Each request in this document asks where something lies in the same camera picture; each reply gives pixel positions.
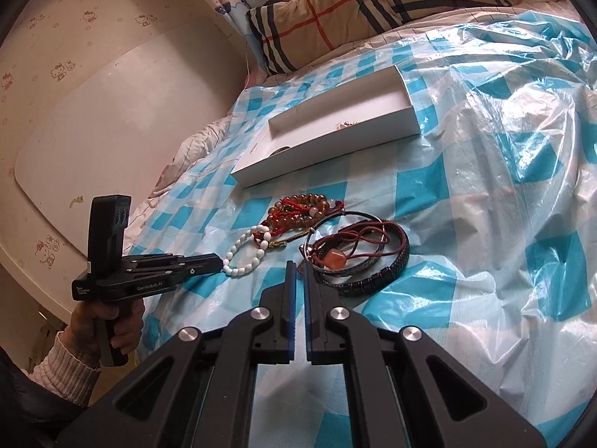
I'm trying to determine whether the black braided leather bracelet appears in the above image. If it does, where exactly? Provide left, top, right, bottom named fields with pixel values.
left=316, top=220, right=411, bottom=298

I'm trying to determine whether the white bead bracelet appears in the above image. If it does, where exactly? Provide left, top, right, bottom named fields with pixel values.
left=221, top=223, right=272, bottom=278

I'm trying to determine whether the red knotted cord bracelet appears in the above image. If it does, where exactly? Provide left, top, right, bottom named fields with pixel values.
left=265, top=196, right=346, bottom=239

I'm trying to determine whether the silver metal bangle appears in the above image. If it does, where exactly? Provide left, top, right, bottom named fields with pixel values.
left=270, top=147, right=290, bottom=156

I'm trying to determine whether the left forearm knit sleeve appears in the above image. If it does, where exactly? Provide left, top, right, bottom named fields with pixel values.
left=25, top=332, right=101, bottom=407

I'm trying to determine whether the person's left hand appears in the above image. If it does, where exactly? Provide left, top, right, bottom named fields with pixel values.
left=59, top=299, right=145, bottom=367

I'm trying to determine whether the patterned wide bangle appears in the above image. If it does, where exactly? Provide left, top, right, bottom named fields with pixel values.
left=301, top=211, right=391, bottom=277

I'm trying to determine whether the blue checkered plastic sheet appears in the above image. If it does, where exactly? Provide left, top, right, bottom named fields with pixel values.
left=128, top=7, right=596, bottom=446

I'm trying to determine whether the white shallow cardboard box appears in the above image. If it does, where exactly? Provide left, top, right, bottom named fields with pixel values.
left=232, top=66, right=421, bottom=187

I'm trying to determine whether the plaid beige pillow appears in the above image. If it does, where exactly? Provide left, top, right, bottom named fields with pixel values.
left=248, top=0, right=515, bottom=75

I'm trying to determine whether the white board leaning on wall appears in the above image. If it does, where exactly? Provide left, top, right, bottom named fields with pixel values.
left=14, top=17, right=246, bottom=253

